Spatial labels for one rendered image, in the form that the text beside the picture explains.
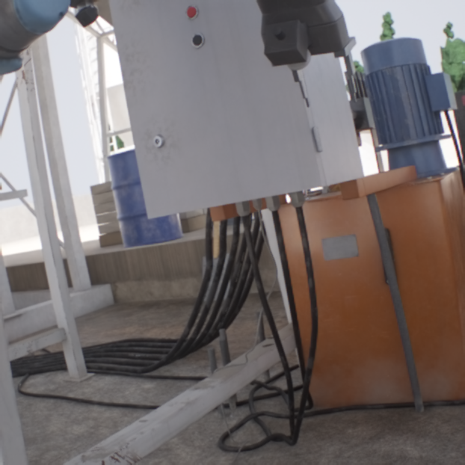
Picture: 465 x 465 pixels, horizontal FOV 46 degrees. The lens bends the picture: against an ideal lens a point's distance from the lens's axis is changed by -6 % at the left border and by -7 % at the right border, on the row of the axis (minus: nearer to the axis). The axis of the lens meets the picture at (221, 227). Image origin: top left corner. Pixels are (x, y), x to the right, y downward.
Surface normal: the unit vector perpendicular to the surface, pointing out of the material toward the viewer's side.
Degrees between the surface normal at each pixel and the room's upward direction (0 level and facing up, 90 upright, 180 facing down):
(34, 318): 90
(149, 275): 90
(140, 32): 90
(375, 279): 90
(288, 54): 155
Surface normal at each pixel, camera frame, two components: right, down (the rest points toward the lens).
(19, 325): 0.81, -0.13
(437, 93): -0.55, 0.15
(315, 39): -0.40, 0.53
